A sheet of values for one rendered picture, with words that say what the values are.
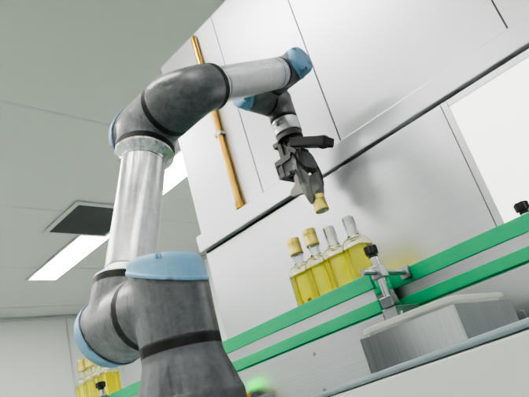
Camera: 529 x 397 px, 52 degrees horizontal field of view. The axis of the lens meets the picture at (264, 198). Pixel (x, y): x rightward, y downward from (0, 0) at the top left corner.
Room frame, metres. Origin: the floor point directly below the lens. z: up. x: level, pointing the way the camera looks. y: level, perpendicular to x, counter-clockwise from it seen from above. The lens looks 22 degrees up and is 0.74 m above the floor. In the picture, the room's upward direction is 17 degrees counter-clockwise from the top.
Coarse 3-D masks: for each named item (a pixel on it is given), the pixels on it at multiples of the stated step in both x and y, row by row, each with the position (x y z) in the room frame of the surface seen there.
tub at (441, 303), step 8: (448, 296) 0.81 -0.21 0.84; (456, 296) 0.81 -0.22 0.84; (464, 296) 0.83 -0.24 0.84; (472, 296) 0.85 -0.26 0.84; (480, 296) 0.87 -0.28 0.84; (488, 296) 0.90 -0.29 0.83; (496, 296) 0.92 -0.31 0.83; (504, 296) 0.95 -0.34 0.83; (432, 304) 0.81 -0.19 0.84; (440, 304) 0.81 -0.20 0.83; (448, 304) 0.82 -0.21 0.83; (408, 312) 0.84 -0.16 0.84; (416, 312) 0.83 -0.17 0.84; (424, 312) 0.83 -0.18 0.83; (392, 320) 0.86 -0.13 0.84; (400, 320) 0.85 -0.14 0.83; (408, 320) 0.85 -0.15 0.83; (368, 328) 0.89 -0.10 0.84; (376, 328) 0.88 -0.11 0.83; (384, 328) 0.88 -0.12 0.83
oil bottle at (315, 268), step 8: (312, 256) 1.31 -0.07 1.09; (320, 256) 1.30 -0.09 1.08; (312, 264) 1.31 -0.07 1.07; (320, 264) 1.29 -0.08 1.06; (312, 272) 1.31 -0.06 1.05; (320, 272) 1.29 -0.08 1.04; (312, 280) 1.32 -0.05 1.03; (320, 280) 1.30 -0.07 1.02; (328, 280) 1.29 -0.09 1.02; (312, 288) 1.32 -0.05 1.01; (320, 288) 1.30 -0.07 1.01; (328, 288) 1.29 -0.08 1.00
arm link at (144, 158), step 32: (128, 128) 0.90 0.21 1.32; (160, 128) 0.90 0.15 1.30; (128, 160) 0.90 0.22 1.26; (160, 160) 0.92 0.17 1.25; (128, 192) 0.88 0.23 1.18; (160, 192) 0.92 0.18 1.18; (128, 224) 0.86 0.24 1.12; (128, 256) 0.85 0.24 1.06; (96, 288) 0.83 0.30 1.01; (96, 320) 0.81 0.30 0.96; (96, 352) 0.84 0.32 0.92; (128, 352) 0.82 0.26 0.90
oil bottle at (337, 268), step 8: (328, 248) 1.28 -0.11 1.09; (336, 248) 1.26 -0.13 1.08; (328, 256) 1.27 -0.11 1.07; (336, 256) 1.26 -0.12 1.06; (328, 264) 1.28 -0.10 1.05; (336, 264) 1.26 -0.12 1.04; (344, 264) 1.26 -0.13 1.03; (328, 272) 1.28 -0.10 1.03; (336, 272) 1.27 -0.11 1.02; (344, 272) 1.26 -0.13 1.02; (336, 280) 1.27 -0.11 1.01; (344, 280) 1.26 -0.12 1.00; (352, 280) 1.26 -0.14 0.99
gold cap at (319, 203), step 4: (316, 196) 1.28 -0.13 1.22; (320, 196) 1.28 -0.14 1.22; (324, 196) 1.29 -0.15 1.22; (316, 200) 1.28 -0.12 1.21; (320, 200) 1.28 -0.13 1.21; (324, 200) 1.28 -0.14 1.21; (316, 204) 1.28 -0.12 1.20; (320, 204) 1.28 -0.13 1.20; (324, 204) 1.28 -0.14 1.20; (316, 208) 1.28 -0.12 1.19; (320, 208) 1.28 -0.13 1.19; (324, 208) 1.31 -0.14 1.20; (328, 208) 1.29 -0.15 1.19; (316, 212) 1.30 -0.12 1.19; (320, 212) 1.31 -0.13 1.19; (324, 212) 1.31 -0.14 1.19
